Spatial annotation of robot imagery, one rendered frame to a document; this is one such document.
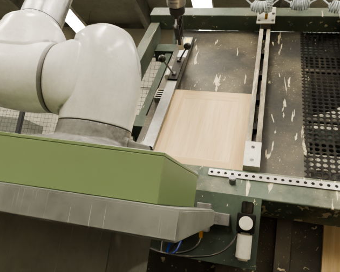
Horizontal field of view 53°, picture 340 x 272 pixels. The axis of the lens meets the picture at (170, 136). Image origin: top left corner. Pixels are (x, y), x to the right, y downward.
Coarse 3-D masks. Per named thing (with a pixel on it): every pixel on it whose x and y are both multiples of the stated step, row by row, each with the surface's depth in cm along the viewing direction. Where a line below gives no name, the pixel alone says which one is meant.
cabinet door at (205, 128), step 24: (192, 96) 167; (216, 96) 165; (240, 96) 163; (168, 120) 156; (192, 120) 155; (216, 120) 153; (240, 120) 151; (168, 144) 146; (192, 144) 145; (216, 144) 143; (240, 144) 142; (240, 168) 133
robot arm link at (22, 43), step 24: (48, 0) 79; (72, 0) 87; (0, 24) 74; (24, 24) 73; (48, 24) 75; (0, 48) 70; (24, 48) 70; (48, 48) 70; (0, 72) 69; (24, 72) 68; (0, 96) 71; (24, 96) 70
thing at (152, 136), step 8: (184, 40) 199; (192, 40) 200; (184, 56) 188; (184, 64) 185; (168, 80) 174; (176, 80) 173; (168, 88) 170; (176, 88) 174; (168, 96) 165; (160, 104) 162; (168, 104) 161; (160, 112) 158; (152, 120) 155; (160, 120) 154; (152, 128) 151; (160, 128) 152; (152, 136) 148; (152, 144) 144
